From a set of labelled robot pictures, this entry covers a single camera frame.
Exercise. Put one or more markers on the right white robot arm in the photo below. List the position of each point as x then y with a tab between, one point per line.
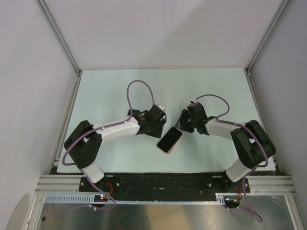
252	144

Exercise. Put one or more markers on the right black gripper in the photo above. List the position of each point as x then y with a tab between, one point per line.
182	122

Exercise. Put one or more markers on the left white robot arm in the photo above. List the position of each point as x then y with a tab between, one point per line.
83	144

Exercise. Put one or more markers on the pink phone case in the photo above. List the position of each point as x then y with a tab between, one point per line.
167	143

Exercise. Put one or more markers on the aluminium frame post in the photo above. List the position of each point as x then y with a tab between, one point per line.
277	18
58	35

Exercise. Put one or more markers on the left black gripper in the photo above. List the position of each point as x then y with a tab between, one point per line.
157	132

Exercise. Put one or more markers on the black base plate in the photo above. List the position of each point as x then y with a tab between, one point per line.
165	185

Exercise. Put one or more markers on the black white-edged smartphone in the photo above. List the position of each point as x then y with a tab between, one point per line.
173	131

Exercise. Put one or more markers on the right aluminium frame post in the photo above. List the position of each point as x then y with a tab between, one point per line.
277	18

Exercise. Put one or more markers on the white slotted cable duct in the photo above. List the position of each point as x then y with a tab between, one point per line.
97	199

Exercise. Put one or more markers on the left aluminium frame post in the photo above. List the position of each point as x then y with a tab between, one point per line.
58	35

